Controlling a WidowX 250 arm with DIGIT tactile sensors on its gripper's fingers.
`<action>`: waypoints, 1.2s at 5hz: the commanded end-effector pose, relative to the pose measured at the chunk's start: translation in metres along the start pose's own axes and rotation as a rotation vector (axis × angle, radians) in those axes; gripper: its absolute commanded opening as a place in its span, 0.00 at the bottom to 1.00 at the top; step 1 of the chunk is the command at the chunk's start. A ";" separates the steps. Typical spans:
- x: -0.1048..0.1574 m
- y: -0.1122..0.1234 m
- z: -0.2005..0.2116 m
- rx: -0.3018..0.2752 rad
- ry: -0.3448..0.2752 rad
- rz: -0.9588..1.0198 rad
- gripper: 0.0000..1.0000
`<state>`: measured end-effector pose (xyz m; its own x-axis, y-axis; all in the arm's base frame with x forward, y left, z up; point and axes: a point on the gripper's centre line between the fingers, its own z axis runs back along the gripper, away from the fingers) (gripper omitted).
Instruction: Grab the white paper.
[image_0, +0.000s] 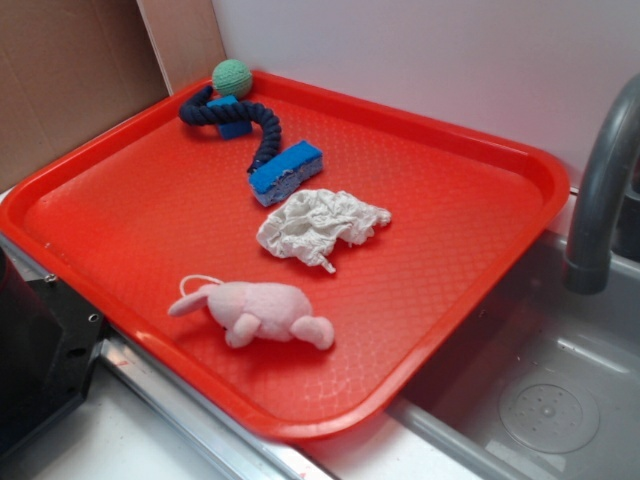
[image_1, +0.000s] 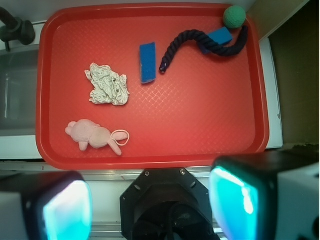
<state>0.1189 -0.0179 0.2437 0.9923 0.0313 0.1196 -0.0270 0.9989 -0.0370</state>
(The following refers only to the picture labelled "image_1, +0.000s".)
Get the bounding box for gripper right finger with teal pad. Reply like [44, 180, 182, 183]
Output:
[209, 150, 320, 240]

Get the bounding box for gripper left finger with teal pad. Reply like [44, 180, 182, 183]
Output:
[0, 171, 93, 240]

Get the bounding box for crumpled white paper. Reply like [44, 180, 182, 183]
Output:
[84, 63, 130, 106]

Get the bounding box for pink plush bunny toy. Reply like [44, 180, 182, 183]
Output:
[64, 119, 130, 156]

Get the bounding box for red plastic tray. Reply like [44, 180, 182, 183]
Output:
[36, 3, 270, 170]

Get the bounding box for stainless steel sink basin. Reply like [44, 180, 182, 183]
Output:
[0, 49, 39, 137]

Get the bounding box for blue sponge block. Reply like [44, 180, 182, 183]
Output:
[139, 42, 157, 84]

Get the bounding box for green textured ball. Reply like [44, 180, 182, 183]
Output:
[223, 5, 246, 29]

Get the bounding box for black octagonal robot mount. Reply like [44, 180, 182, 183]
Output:
[119, 168, 219, 240]

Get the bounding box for dark navy twisted rope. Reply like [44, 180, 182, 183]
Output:
[159, 25, 249, 75]

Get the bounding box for blue sponge under rope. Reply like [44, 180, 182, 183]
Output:
[207, 27, 233, 46]

